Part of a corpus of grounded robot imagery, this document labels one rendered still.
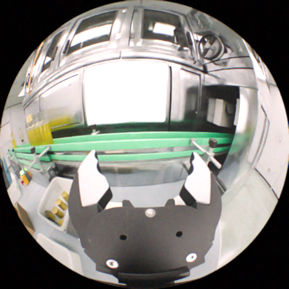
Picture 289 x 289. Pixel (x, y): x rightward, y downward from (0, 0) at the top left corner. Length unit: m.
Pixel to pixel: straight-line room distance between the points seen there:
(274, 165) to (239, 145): 2.83
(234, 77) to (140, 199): 0.67
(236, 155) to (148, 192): 0.42
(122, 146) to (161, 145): 0.14
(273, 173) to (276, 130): 1.06
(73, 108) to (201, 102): 0.73
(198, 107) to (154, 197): 0.55
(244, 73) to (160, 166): 0.56
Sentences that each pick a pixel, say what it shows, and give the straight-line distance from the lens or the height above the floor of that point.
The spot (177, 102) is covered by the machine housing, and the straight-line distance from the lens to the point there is 0.53.
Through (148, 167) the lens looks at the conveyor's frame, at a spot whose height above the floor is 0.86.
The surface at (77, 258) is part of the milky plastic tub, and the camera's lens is 0.39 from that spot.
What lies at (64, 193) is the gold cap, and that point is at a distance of 0.43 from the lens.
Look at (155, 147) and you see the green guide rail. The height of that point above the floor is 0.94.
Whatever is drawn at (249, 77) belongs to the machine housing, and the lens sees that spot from 0.49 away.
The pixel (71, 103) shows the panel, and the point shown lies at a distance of 0.57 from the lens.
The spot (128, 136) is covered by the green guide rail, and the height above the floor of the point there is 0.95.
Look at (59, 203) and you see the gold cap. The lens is 0.42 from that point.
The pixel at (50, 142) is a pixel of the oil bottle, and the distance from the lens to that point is 0.58.
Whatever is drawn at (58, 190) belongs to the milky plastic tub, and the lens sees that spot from 0.51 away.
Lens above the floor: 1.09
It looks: 26 degrees down
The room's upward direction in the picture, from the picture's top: 1 degrees clockwise
